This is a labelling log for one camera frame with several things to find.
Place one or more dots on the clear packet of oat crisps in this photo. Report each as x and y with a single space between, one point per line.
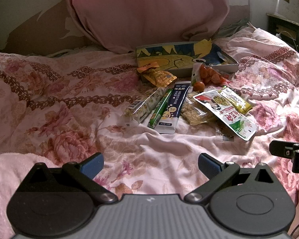
194 113

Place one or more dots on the orange yellow snack packet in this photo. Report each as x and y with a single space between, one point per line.
158 78

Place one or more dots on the dark bedside table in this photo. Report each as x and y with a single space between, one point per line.
285 29

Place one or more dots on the large pink pillow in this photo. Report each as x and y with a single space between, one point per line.
121 26

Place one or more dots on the clear packet of nut bars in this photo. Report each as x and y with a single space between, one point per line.
142 107

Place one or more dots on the yellow snack bar packet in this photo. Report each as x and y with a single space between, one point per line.
239 104

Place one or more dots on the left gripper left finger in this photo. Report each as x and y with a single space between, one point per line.
83 174

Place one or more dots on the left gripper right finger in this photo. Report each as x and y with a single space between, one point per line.
220 175

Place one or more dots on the white green bean snack bag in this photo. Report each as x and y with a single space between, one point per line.
227 113

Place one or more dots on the grey tray with cartoon lining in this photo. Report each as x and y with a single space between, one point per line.
179 58

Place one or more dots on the pink fluffy blanket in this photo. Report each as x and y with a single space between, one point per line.
13 169

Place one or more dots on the pink floral bed quilt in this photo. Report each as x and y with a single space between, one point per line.
68 108

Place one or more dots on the bag of orange fruits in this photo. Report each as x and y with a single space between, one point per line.
207 75

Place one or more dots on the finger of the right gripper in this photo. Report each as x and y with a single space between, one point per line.
283 149

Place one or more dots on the small orange fruit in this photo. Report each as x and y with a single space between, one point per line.
199 87

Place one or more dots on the clear packet brown meat snack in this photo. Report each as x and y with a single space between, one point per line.
223 133

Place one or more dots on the green snack stick packet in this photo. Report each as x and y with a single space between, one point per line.
156 116

